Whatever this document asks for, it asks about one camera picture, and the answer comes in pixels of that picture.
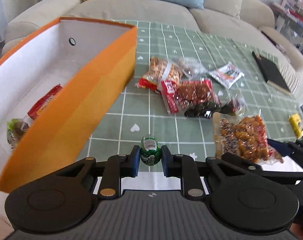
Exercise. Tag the clear peanut brittle packet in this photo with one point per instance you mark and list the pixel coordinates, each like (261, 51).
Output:
(166, 70)

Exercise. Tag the red-white dried meat packet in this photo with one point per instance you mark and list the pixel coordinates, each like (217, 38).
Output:
(189, 95)

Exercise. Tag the clear packet with green snack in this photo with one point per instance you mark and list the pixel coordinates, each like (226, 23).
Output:
(15, 130)

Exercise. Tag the white packet with orange sticks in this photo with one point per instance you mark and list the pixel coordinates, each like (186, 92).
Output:
(226, 75)

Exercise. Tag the dark seaweed snack packet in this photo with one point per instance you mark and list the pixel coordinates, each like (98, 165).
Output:
(204, 112)

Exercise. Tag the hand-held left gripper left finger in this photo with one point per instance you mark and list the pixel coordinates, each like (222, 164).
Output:
(134, 161)

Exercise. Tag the orange cardboard box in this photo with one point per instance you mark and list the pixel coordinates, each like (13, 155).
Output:
(91, 100)

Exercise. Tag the cluttered bookshelf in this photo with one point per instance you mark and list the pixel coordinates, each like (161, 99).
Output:
(294, 7)

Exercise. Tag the black notebook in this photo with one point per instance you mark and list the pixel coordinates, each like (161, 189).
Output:
(272, 72)

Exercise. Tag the small red snack packet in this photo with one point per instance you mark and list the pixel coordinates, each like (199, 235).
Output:
(147, 83)

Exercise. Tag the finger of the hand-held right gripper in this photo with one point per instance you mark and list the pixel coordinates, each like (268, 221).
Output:
(291, 146)
(241, 162)

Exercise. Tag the yellow carton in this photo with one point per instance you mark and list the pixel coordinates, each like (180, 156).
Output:
(297, 125)

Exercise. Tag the green egg-shaped snack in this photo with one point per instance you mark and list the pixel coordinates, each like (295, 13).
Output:
(149, 150)

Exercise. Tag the green checked tablecloth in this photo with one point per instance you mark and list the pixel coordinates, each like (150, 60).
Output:
(141, 110)

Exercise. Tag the beige sofa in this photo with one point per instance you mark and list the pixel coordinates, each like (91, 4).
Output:
(141, 12)

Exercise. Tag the clear packet of orange beans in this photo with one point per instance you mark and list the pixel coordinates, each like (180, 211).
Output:
(246, 137)

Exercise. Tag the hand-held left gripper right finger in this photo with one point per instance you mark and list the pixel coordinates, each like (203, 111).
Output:
(165, 161)

